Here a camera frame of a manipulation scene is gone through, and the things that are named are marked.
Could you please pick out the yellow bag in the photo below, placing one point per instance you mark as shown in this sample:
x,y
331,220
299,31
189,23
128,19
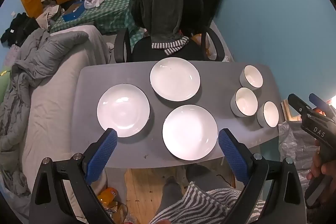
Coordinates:
x,y
204,43

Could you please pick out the person's right hand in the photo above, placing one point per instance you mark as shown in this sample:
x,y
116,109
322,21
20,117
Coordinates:
x,y
315,169

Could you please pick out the zebra striped fleece garment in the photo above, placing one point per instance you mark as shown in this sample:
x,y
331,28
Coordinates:
x,y
204,204

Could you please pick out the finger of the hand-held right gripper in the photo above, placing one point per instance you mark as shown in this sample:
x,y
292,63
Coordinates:
x,y
320,103
299,106

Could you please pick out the orange drink bottle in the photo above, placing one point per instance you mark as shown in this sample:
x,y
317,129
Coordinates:
x,y
106,195

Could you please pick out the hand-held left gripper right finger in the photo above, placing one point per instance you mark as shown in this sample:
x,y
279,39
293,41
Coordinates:
x,y
233,158

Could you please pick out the grey striped knit cloth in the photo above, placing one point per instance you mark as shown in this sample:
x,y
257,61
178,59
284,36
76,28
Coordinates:
x,y
170,46

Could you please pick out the green checked tablecloth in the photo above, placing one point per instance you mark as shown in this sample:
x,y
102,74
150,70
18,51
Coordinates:
x,y
110,12

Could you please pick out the grey bed mattress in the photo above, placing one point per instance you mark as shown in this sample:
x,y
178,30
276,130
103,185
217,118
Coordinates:
x,y
52,113

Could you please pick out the person's grey trouser leg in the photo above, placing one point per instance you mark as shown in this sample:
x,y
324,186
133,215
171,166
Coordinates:
x,y
207,175
170,195

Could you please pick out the blue flat box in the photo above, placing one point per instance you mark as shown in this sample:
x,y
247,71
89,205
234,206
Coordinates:
x,y
74,12

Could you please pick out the beige cloth pile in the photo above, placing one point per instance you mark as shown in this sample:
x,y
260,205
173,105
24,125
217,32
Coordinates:
x,y
51,14

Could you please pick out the dark grey hoodie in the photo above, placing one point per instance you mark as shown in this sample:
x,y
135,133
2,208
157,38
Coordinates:
x,y
162,3

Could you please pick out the black office chair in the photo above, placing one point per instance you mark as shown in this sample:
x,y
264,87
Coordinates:
x,y
193,3

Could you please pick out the grey quilted duvet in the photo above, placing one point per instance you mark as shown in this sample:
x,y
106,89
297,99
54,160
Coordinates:
x,y
39,56

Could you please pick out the white bowl with dark rim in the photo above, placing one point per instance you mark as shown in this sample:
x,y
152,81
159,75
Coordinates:
x,y
268,114
252,77
244,102

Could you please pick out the white plate with dark rim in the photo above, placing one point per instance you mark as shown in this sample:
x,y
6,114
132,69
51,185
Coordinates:
x,y
175,79
190,132
123,110

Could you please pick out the grey plastic sheet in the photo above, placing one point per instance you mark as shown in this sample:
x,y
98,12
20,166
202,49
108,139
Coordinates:
x,y
294,145

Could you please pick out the black clothes pile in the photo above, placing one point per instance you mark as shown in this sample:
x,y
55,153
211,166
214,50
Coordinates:
x,y
18,27

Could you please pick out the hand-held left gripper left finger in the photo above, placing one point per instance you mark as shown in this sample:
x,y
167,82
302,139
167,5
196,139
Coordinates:
x,y
102,153

